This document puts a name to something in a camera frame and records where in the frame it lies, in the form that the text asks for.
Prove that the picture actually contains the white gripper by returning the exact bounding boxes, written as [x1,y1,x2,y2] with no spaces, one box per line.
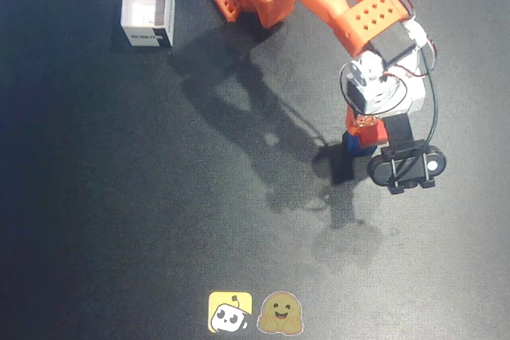
[340,21,426,136]

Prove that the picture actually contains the red cube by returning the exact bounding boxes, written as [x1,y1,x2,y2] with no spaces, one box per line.
[358,121,390,147]

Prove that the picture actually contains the blue cube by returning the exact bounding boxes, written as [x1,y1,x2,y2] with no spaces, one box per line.
[342,132,378,157]

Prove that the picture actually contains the hugging face sticker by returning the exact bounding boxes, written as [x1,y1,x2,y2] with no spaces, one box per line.
[256,291,306,335]

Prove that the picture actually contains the yellow robot sticker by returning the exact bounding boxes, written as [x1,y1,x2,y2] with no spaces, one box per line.
[207,291,253,334]

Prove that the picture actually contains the white cardboard box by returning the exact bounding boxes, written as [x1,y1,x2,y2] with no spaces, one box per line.
[120,0,176,49]

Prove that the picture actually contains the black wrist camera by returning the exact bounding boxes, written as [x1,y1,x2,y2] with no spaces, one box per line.
[366,113,447,196]

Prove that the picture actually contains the black camera cable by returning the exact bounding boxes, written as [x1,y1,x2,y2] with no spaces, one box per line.
[418,49,440,150]

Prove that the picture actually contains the red and white servo wires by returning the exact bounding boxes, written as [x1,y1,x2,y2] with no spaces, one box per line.
[338,0,439,114]

